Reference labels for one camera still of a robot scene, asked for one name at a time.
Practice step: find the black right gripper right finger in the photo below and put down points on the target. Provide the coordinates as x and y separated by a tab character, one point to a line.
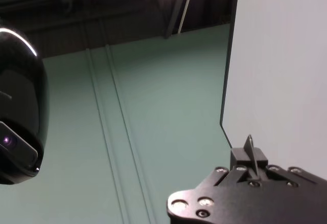
261	157

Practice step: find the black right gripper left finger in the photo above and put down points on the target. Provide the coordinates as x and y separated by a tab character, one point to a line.
238	157

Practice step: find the black company introduction poster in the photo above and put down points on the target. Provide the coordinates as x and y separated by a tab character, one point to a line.
281	68

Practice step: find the thin white ceiling pipe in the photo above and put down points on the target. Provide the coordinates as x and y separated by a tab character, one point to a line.
186	7

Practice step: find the glossy black robot head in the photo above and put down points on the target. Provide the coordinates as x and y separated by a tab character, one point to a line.
23	94

